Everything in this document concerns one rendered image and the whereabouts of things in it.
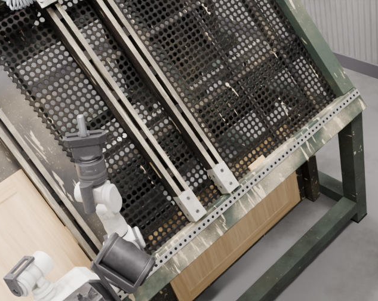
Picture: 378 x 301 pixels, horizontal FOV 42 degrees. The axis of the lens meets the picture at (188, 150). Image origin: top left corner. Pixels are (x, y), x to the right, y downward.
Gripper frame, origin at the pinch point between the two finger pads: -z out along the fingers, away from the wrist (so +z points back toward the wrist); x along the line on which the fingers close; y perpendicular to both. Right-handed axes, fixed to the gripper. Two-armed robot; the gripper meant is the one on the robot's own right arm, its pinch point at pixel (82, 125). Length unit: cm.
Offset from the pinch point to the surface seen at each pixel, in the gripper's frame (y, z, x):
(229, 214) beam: 37, 63, -45
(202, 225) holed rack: 31, 63, -33
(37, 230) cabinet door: 19, 47, 27
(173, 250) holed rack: 23, 67, -20
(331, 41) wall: 258, 60, -164
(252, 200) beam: 43, 62, -56
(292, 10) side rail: 96, -4, -88
